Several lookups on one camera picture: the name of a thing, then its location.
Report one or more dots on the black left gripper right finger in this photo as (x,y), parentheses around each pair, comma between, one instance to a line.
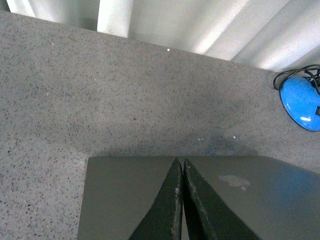
(207,215)

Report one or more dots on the blue round device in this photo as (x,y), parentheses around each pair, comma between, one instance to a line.
(302,102)

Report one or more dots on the white curtain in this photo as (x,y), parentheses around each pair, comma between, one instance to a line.
(268,34)

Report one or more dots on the grey laptop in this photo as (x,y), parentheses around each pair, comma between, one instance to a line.
(278,200)

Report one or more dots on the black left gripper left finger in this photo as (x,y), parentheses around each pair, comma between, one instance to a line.
(163,221)

